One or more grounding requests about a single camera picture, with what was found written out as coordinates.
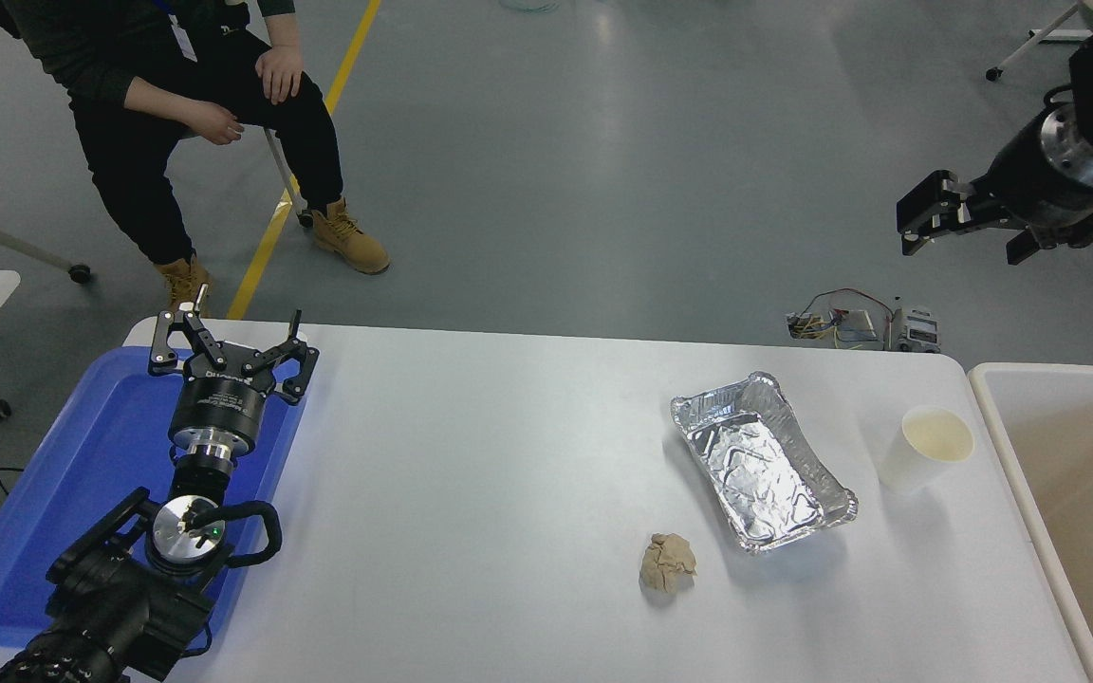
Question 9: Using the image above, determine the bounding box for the blue plastic tray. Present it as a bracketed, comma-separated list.
[0, 346, 308, 651]

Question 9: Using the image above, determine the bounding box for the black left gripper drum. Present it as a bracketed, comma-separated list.
[170, 357, 274, 447]

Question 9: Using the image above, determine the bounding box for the white wheeled chair frame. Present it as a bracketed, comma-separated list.
[985, 0, 1093, 83]

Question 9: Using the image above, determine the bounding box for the person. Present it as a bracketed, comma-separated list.
[0, 0, 391, 319]

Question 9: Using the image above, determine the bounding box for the person's left hand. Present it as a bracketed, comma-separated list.
[255, 43, 306, 105]

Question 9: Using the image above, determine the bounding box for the person's right hand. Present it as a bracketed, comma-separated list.
[188, 100, 246, 146]

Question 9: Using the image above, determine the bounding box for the crumpled tan paper ball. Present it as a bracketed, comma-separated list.
[639, 533, 698, 595]

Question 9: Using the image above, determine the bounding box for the white paper cup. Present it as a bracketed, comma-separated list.
[878, 405, 975, 495]

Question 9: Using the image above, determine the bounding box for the circuit board with wires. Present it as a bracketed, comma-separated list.
[787, 286, 892, 346]

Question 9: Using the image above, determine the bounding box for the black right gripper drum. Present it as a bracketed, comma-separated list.
[981, 119, 1093, 229]

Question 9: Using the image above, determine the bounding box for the white chair with casters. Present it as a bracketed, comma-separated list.
[260, 128, 316, 229]

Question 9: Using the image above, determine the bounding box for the silver foil tray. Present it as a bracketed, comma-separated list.
[669, 371, 859, 556]

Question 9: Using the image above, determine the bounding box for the small grey electronic device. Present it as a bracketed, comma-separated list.
[891, 299, 942, 354]

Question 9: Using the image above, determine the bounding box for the lanyard with badge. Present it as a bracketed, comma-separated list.
[153, 0, 198, 64]

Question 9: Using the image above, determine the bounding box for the tan work boot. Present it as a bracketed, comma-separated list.
[156, 254, 213, 319]
[309, 197, 391, 276]

